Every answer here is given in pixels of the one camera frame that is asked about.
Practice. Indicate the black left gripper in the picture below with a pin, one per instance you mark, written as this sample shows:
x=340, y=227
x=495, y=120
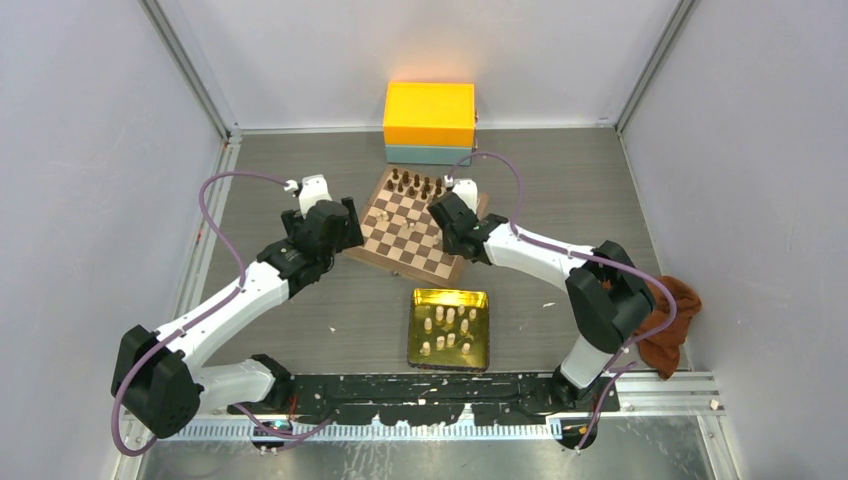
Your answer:
x=350, y=236

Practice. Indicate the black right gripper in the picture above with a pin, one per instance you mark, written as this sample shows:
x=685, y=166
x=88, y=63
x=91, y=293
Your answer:
x=446, y=244

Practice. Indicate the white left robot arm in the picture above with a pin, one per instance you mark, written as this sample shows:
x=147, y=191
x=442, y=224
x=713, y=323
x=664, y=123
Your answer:
x=161, y=376

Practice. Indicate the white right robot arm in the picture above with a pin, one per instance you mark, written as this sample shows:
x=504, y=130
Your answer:
x=609, y=298

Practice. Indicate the wooden chess board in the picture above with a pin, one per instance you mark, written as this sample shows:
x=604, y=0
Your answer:
x=400, y=234

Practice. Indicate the teal plastic box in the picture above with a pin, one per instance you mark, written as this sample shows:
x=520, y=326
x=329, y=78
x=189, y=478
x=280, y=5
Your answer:
x=427, y=155

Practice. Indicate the yellow metal tray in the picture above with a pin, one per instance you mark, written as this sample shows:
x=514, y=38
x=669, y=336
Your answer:
x=449, y=330

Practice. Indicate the yellow plastic box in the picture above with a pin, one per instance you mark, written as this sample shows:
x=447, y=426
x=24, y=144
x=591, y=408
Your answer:
x=430, y=114

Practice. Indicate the brown cloth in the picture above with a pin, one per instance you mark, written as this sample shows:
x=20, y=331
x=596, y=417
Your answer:
x=662, y=351

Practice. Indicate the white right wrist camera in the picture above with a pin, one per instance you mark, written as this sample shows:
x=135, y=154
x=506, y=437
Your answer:
x=466, y=189

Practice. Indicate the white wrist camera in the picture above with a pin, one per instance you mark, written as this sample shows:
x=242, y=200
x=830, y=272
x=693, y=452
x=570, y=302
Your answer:
x=309, y=191
x=466, y=189

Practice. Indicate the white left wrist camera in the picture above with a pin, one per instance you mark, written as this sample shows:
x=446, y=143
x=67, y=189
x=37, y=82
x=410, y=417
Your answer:
x=309, y=191

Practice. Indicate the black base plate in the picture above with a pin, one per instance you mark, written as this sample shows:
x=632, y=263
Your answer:
x=493, y=399

